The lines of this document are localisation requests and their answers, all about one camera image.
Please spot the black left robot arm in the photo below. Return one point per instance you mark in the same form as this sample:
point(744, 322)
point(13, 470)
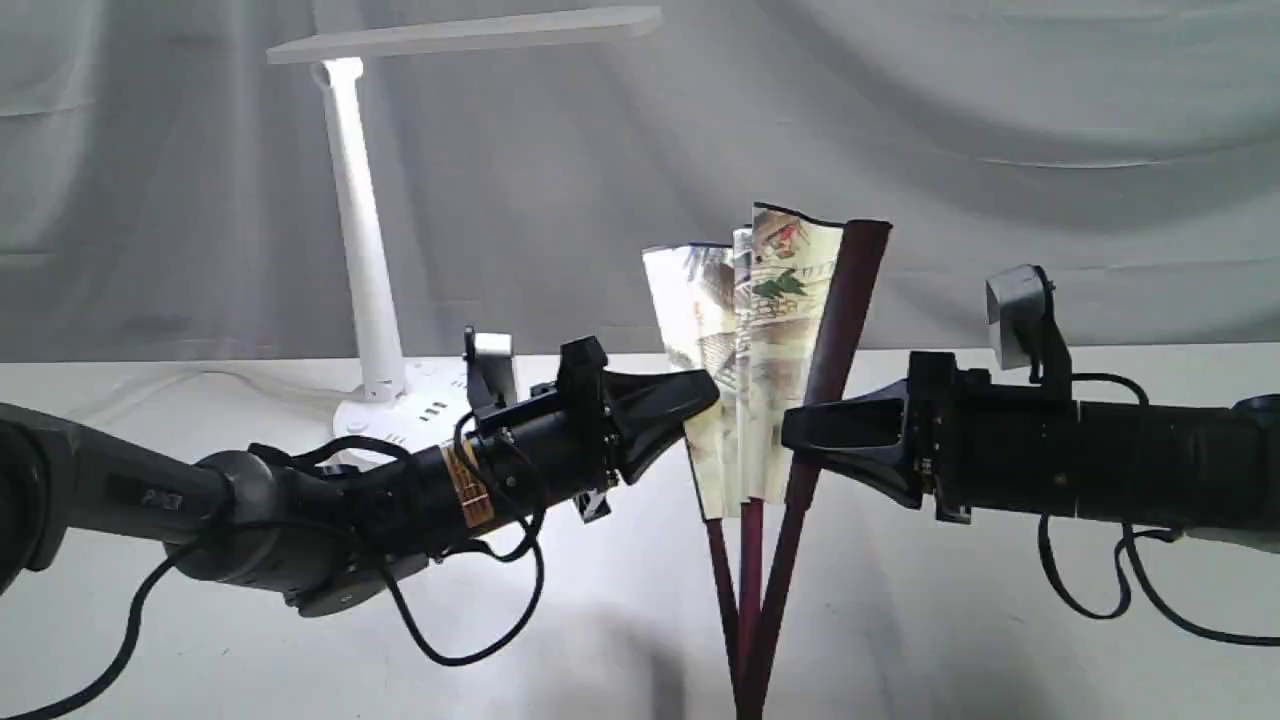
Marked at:
point(315, 527)

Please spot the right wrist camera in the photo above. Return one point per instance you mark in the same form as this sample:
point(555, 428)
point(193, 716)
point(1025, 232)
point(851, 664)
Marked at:
point(1022, 326)

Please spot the grey backdrop curtain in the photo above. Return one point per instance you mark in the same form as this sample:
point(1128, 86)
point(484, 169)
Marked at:
point(168, 195)

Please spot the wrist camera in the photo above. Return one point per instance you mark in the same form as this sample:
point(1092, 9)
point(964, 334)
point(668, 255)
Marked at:
point(1022, 326)
point(490, 371)

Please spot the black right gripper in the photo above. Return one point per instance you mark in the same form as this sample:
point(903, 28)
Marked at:
point(973, 444)

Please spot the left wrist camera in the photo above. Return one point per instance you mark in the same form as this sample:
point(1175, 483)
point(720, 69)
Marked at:
point(490, 371)

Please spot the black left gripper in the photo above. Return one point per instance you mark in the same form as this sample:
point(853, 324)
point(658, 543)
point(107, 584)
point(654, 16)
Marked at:
point(563, 433)

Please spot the white desk lamp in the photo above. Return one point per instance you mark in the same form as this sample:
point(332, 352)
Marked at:
point(411, 405)

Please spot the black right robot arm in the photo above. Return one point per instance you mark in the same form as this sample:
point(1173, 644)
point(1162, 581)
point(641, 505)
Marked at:
point(1210, 472)

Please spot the painted paper folding fan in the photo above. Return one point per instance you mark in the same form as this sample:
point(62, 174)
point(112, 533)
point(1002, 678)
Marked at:
point(775, 318)

